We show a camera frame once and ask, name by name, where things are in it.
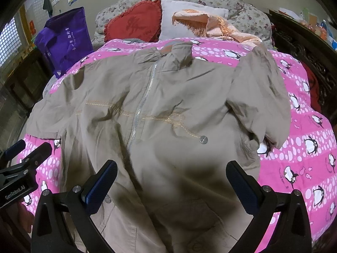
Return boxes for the purple tote bag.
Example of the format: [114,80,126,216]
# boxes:
[34,7,93,79]

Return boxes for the white pillow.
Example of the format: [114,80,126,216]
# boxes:
[159,0,229,40]

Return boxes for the dark wooden side table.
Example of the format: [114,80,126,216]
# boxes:
[1,48,52,150]

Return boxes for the beige zip-up jacket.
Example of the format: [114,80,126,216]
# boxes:
[26,42,291,252]

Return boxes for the red heart-shaped cushion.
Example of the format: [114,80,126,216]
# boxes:
[104,0,162,42]

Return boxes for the dark green hanging cloth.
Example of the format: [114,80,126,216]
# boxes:
[43,0,53,18]

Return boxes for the dark carved wooden cabinet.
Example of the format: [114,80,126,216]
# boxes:
[267,10,336,125]

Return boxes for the window with white grille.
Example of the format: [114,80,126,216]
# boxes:
[0,18,21,66]

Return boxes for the peach fringed scarf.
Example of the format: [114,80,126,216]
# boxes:
[172,9,262,47]

